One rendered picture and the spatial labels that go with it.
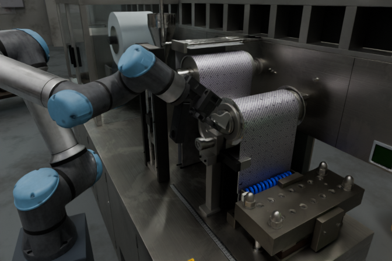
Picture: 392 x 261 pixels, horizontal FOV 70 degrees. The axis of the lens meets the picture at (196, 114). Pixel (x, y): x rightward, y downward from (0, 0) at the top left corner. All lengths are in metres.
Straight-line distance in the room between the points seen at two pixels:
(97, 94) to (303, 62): 0.71
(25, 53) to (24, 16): 11.29
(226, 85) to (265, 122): 0.25
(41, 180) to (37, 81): 0.33
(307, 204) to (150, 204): 0.54
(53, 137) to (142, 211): 0.39
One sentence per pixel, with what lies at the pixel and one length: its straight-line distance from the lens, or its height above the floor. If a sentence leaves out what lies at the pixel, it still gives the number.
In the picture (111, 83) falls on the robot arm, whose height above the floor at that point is 1.42.
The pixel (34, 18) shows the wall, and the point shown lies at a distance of 12.18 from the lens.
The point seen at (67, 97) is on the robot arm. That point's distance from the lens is 0.59.
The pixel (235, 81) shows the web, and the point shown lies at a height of 1.31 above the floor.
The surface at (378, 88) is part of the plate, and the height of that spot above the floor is 1.37.
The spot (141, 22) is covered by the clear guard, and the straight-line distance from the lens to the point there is 1.69.
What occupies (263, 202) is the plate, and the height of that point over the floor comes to 1.03.
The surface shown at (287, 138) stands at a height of 1.17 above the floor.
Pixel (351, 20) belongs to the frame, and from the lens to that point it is 0.95.
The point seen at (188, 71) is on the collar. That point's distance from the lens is 0.99.
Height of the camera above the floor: 1.59
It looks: 22 degrees down
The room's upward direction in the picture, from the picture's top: straight up
